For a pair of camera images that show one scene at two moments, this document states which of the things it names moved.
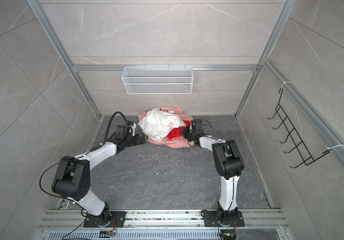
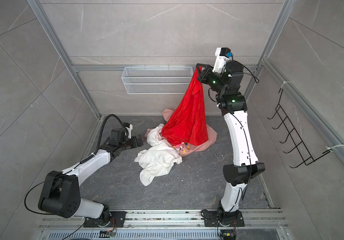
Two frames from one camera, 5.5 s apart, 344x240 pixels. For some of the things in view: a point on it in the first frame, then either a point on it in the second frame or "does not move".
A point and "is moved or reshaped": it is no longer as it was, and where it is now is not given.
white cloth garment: [156, 123] to [160, 159]
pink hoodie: [179, 142] to [183, 148]
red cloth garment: [176, 132] is moved or reshaped
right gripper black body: [188, 133] to [215, 81]
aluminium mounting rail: [163, 218] does not move
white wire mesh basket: [157, 80] does not move
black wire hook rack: [300, 146] does not move
